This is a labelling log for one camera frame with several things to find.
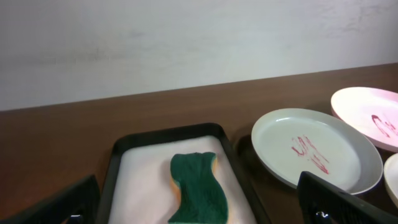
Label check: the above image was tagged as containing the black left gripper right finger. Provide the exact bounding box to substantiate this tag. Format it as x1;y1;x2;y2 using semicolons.
297;171;397;224

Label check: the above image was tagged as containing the cream plate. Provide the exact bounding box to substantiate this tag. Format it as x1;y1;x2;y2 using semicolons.
384;154;398;207

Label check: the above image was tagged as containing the small black tray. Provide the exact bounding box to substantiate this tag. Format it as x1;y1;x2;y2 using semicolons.
96;123;270;223

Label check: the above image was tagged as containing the pale green plate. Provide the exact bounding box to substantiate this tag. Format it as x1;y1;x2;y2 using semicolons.
251;108;383;195

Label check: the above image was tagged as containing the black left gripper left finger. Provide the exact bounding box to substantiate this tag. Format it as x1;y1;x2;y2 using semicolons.
1;175;100;224

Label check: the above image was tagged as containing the green and yellow sponge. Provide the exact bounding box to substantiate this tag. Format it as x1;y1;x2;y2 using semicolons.
168;152;229;224

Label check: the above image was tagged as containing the pink plate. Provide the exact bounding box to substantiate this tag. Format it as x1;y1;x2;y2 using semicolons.
330;86;397;152

